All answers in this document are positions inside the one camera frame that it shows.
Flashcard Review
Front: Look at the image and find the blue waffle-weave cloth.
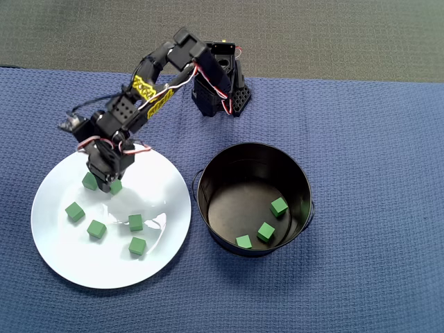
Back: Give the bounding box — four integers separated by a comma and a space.
0, 67, 444, 333

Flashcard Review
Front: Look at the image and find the thin black camera cable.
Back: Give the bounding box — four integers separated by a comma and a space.
67, 83, 131, 117

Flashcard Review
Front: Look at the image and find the small camera circuit board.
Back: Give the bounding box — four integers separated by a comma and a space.
57, 113, 92, 139

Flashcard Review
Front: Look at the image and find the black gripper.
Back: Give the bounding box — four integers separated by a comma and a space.
85, 137, 136, 193

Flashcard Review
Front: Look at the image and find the black metal bucket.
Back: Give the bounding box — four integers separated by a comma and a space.
191, 142, 316, 258

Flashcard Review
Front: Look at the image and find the white round plate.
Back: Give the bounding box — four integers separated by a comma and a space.
30, 141, 193, 290

